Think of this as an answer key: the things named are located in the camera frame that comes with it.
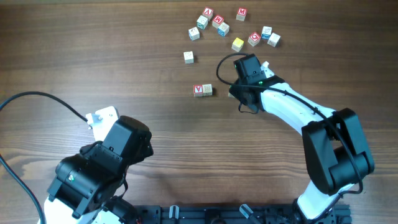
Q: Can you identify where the yellow W letter block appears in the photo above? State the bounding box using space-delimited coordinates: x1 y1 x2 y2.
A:
231 37 244 52

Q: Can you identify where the lone plain wooden block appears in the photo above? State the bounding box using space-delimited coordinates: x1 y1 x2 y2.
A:
183 51 194 64

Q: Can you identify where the right black camera cable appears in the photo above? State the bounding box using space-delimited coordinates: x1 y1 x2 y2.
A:
215 52 364 220

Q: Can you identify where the blue sided picture block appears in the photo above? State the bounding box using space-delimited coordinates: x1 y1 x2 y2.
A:
261 26 272 40

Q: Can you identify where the plain block beside V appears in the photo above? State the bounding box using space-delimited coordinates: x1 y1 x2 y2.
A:
188 27 200 41

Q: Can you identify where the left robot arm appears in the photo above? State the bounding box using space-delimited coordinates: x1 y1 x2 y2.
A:
44 116 154 223

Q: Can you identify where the red A letter block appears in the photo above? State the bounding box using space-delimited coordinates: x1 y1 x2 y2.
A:
202 7 214 21

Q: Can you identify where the red M letter block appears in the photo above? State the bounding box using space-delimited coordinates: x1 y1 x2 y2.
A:
236 7 248 21

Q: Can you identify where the black camera cable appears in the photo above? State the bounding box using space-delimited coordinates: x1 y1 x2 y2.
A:
0 91 90 224
215 52 364 220

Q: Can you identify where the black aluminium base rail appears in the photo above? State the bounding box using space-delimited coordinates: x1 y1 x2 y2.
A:
124 203 352 224

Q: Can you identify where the teal edged picture block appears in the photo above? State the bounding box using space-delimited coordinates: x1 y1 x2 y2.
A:
197 15 208 30

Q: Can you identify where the red Q letter block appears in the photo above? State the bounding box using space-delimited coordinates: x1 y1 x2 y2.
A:
248 32 261 47

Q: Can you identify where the left black camera cable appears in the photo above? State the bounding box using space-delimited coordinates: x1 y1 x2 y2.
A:
0 91 90 224

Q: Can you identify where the blue edged picture block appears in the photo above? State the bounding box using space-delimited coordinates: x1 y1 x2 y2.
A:
217 22 229 37

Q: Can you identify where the red V letter block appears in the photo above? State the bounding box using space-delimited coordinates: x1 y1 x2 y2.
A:
193 85 203 97

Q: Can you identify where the rightmost plain wooden block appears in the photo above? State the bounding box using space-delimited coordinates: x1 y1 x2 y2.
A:
267 32 280 47

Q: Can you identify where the red W letter block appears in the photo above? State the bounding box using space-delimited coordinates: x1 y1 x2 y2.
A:
212 15 224 29

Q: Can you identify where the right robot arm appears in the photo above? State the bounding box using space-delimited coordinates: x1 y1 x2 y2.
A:
229 53 375 223

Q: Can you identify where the yellow K letter block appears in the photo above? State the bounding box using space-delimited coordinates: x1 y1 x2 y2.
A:
202 84 213 96

